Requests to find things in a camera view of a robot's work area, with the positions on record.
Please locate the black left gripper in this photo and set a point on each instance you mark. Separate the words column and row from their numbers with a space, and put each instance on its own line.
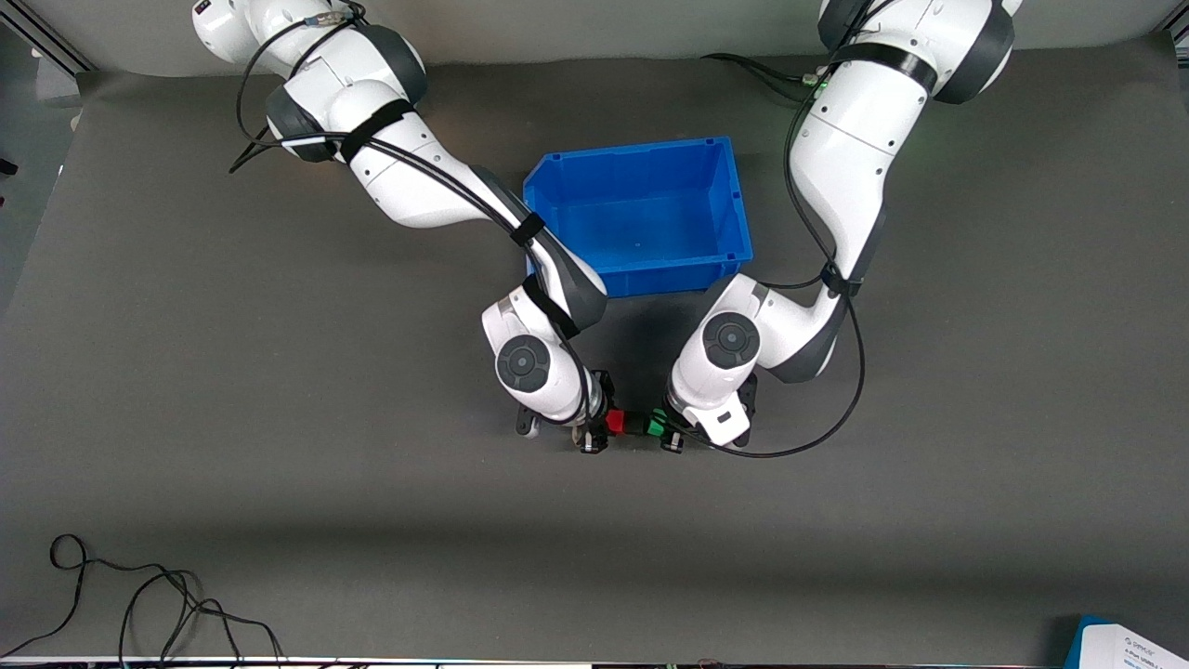
column 672, row 439

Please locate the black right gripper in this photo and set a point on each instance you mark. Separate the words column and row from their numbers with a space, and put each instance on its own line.
column 594, row 434

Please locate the small red cube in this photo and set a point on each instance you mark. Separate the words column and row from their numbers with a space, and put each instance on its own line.
column 615, row 424

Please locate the small green cube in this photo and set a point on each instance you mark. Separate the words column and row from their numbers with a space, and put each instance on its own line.
column 657, row 426

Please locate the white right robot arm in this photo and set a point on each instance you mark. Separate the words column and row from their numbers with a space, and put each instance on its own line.
column 409, row 186

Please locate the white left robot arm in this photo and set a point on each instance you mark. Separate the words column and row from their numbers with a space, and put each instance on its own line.
column 845, row 158

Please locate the small black cube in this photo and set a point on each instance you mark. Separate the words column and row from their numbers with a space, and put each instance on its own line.
column 636, row 426

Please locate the blue plastic storage bin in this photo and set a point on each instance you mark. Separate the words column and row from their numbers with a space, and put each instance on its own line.
column 650, row 214

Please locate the dark grey table mat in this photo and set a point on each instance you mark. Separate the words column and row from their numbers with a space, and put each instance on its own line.
column 279, row 483

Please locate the blue and white printed box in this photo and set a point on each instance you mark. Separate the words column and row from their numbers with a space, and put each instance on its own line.
column 1138, row 648

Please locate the aluminium frame rail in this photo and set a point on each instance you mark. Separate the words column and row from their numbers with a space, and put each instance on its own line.
column 1178, row 32
column 46, row 37

